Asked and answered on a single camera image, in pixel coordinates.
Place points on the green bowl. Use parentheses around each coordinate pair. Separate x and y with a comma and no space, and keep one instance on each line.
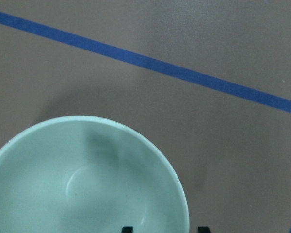
(86,174)

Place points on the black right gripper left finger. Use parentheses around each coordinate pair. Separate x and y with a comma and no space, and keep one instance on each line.
(127,229)

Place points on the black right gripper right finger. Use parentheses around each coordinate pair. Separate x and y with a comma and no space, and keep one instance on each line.
(203,229)

